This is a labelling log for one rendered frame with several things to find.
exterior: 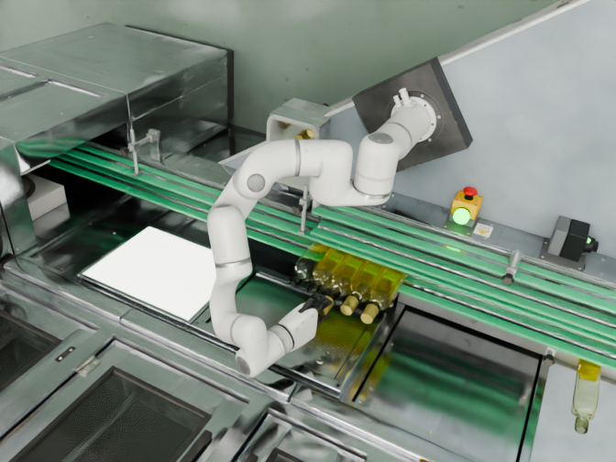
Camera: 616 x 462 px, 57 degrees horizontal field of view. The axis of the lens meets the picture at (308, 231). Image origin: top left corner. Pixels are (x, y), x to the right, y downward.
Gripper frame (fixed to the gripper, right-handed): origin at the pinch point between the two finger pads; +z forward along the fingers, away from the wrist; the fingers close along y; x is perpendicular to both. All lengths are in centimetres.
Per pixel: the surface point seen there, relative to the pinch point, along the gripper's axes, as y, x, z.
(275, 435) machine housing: -16.5, -10.9, -27.9
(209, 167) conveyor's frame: 6, 71, 21
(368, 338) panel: -11.8, -9.3, 10.4
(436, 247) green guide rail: 13.9, -14.5, 29.1
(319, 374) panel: -11.7, -8.2, -9.2
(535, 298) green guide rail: 6, -41, 39
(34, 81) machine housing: 21, 141, -4
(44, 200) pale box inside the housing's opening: -10, 113, -21
